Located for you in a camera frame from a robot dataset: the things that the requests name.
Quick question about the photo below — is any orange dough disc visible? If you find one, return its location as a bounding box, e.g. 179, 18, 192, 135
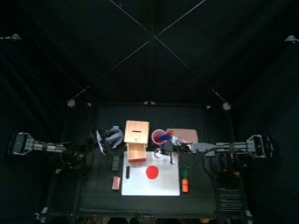
144, 164, 160, 180

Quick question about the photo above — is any pale blue toy pot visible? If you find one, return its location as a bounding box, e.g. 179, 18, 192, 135
104, 125, 125, 149

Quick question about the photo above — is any green striped toy block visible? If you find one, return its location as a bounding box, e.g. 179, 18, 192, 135
110, 155, 121, 172

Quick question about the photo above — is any blue tool red tip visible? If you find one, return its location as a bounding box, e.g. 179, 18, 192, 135
156, 132, 175, 143

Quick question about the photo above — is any printed label sheet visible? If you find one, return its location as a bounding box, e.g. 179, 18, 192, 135
217, 187, 244, 213

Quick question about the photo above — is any pink striped toy sushi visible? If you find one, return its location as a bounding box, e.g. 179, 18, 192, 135
110, 176, 121, 192

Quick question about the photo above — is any orange toy carrot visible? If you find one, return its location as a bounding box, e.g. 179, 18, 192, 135
180, 169, 191, 193

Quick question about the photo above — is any light wooden box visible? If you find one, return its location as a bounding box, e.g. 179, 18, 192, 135
122, 119, 151, 144

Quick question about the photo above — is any wooden drawer red front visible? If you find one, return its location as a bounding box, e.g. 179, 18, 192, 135
125, 143, 148, 163

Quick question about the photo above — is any white cutting board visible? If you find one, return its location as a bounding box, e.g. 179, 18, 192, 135
120, 150, 183, 197

